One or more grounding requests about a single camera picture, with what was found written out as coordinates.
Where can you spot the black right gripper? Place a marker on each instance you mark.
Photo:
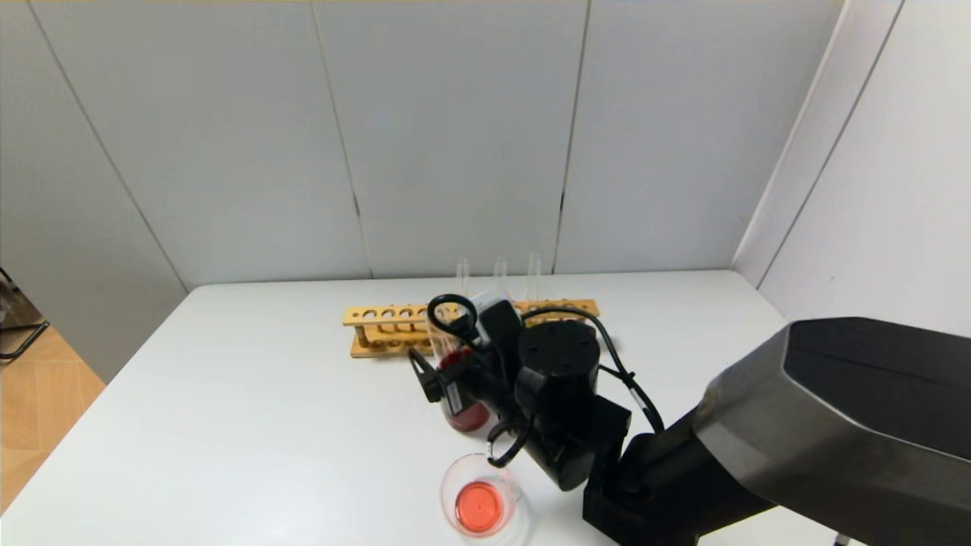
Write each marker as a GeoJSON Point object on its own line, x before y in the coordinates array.
{"type": "Point", "coordinates": [455, 398]}

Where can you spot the test tube with red pigment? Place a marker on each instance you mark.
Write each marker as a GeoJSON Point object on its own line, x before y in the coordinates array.
{"type": "Point", "coordinates": [440, 337]}

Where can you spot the test tube with yellow pigment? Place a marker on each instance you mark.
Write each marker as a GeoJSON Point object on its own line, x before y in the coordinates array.
{"type": "Point", "coordinates": [533, 277]}

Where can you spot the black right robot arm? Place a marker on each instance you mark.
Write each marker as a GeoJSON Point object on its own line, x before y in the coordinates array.
{"type": "Point", "coordinates": [758, 425]}

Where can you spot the wooden test tube rack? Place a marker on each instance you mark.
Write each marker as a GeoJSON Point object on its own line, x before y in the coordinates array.
{"type": "Point", "coordinates": [387, 345]}

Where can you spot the test tube with orange pigment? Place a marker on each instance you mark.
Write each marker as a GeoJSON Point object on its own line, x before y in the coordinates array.
{"type": "Point", "coordinates": [461, 273]}

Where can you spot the test tube with blue pigment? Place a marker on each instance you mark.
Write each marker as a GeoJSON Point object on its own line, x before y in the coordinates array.
{"type": "Point", "coordinates": [500, 269]}

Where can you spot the dark red plastic cup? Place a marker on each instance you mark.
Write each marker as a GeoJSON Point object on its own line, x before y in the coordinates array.
{"type": "Point", "coordinates": [464, 415]}

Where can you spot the clear glass beaker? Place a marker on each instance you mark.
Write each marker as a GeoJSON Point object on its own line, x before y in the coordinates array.
{"type": "Point", "coordinates": [481, 504]}

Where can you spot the black metal chair frame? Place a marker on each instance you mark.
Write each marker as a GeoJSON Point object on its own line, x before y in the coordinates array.
{"type": "Point", "coordinates": [23, 334]}

